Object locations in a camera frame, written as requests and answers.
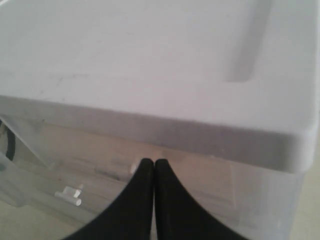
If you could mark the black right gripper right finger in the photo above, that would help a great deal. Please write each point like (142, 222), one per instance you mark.
(178, 216)

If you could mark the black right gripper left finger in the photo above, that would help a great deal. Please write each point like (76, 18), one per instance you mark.
(129, 216)

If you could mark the translucent plastic drawer cabinet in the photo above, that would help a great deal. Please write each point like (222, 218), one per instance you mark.
(232, 79)

